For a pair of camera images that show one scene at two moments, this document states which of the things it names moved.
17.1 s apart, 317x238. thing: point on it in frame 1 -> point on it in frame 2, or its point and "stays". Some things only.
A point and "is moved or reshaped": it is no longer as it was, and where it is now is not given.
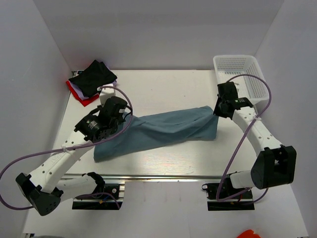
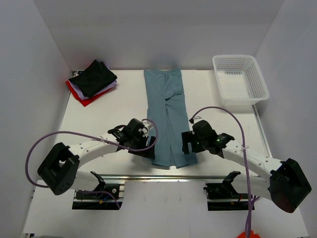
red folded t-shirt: [83, 102] stays
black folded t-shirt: [96, 74] stays
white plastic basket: [245, 72] stays
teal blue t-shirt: [140, 132] is moved or reshaped
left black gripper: [100, 107] -> [148, 153]
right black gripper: [217, 111] -> [189, 137]
